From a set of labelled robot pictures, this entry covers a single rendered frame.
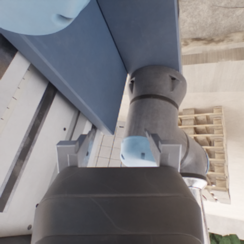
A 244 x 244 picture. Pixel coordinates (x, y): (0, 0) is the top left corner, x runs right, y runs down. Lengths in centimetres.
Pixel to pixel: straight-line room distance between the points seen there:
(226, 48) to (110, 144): 205
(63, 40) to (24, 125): 16
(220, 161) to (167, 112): 175
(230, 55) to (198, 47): 29
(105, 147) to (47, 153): 260
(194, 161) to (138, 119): 23
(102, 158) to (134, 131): 250
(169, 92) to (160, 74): 6
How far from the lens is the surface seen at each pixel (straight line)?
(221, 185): 214
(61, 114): 42
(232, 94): 231
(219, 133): 229
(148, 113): 46
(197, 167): 58
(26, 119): 36
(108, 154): 293
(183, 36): 211
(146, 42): 48
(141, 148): 43
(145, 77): 52
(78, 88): 34
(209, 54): 197
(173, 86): 53
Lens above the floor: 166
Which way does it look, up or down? 25 degrees down
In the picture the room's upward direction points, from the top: 168 degrees counter-clockwise
